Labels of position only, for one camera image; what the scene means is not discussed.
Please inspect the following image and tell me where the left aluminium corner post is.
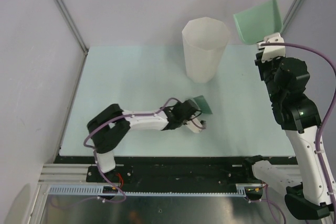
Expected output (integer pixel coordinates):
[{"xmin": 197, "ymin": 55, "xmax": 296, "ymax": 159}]
[{"xmin": 53, "ymin": 0, "xmax": 89, "ymax": 56}]

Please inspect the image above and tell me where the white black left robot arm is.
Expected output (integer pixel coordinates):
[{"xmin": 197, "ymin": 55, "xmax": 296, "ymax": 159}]
[{"xmin": 84, "ymin": 98, "xmax": 206, "ymax": 182}]

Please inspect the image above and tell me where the white slotted cable duct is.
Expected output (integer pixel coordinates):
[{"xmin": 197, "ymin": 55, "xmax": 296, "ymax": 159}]
[{"xmin": 47, "ymin": 184, "xmax": 253, "ymax": 196}]

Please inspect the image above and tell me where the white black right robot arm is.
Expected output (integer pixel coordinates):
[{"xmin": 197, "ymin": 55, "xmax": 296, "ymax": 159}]
[{"xmin": 242, "ymin": 52, "xmax": 335, "ymax": 220}]

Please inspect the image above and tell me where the green dustpan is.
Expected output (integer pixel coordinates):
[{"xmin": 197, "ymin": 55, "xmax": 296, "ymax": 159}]
[{"xmin": 233, "ymin": 0, "xmax": 283, "ymax": 45}]

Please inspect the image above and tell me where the green hand brush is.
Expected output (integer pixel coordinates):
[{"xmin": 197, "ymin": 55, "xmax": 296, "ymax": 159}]
[{"xmin": 187, "ymin": 95, "xmax": 213, "ymax": 116}]

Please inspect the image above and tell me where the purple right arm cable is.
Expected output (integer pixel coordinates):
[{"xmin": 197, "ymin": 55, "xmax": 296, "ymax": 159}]
[{"xmin": 262, "ymin": 42, "xmax": 336, "ymax": 224}]

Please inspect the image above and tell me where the aluminium frame crossbar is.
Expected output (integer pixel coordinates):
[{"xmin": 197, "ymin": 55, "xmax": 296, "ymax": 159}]
[{"xmin": 38, "ymin": 164, "xmax": 89, "ymax": 185}]

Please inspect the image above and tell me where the white plastic waste bin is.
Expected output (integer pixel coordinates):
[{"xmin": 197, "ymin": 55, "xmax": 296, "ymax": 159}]
[{"xmin": 182, "ymin": 17, "xmax": 230, "ymax": 83}]

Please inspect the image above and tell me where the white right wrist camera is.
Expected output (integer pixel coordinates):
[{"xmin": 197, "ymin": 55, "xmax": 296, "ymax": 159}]
[{"xmin": 257, "ymin": 33, "xmax": 286, "ymax": 63}]

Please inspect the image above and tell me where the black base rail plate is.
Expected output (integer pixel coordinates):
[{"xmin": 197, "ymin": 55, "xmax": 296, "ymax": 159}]
[{"xmin": 54, "ymin": 155, "xmax": 300, "ymax": 196}]

